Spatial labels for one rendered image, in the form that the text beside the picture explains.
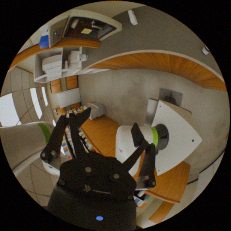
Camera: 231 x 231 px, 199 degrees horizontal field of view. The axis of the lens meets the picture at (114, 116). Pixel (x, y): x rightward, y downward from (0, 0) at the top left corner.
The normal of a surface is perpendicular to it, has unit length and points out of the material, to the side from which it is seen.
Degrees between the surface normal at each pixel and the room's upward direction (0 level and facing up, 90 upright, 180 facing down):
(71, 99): 90
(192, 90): 0
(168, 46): 0
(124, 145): 51
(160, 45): 0
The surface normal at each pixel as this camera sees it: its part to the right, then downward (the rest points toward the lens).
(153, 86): -0.73, 0.35
